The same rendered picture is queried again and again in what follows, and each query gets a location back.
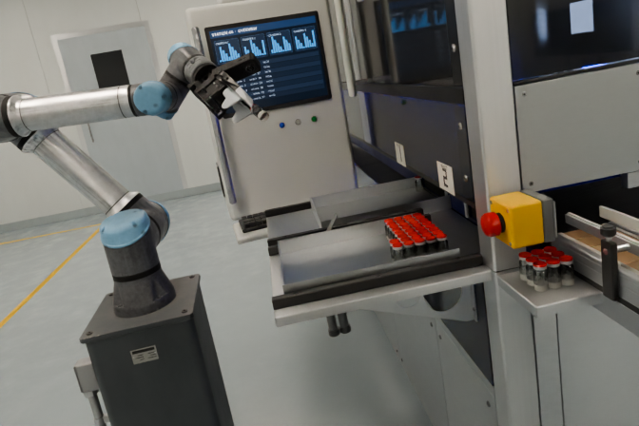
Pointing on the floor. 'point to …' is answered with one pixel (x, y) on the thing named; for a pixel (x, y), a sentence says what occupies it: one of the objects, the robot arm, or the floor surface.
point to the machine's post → (494, 166)
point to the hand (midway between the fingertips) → (254, 106)
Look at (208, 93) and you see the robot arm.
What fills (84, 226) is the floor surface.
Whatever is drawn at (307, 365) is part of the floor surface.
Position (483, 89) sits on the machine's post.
